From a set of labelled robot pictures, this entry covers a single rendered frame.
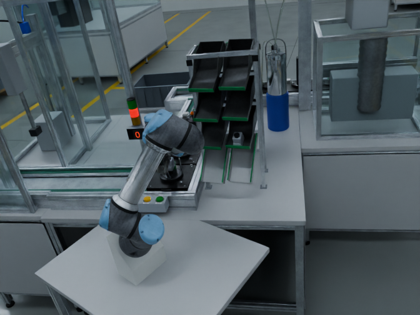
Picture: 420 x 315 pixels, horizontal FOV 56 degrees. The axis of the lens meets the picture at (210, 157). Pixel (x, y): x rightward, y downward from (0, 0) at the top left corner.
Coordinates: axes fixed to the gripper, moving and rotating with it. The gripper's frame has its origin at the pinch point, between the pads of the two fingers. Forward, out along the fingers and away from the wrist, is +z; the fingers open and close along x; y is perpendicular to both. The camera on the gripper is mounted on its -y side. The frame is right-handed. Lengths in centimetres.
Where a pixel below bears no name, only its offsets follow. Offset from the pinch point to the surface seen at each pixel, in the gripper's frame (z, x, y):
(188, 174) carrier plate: 9.6, 9.6, -11.5
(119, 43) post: -66, -19, -24
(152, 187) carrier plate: 9.6, -8.5, 0.8
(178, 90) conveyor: 12, -30, -153
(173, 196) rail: 11.0, 5.1, 7.8
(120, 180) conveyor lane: 15.0, -35.0, -13.7
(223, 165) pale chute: 0.5, 31.9, -6.5
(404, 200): 63, 143, -58
